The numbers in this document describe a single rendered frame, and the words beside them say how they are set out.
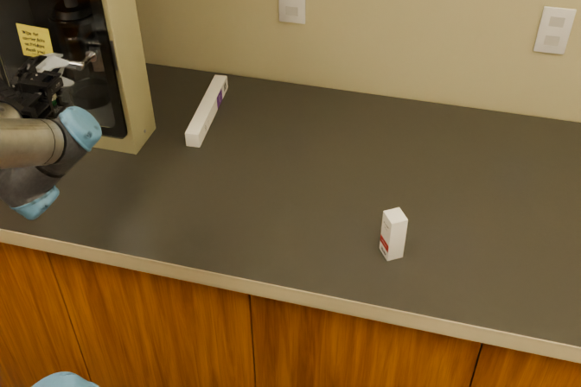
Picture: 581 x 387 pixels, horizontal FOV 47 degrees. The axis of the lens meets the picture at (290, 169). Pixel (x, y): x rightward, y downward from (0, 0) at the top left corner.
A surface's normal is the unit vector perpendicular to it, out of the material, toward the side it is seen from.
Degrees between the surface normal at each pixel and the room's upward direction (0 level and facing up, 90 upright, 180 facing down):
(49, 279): 90
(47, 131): 58
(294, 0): 90
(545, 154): 0
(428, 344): 90
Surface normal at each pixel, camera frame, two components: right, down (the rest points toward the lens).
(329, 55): -0.26, 0.61
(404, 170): 0.00, -0.78
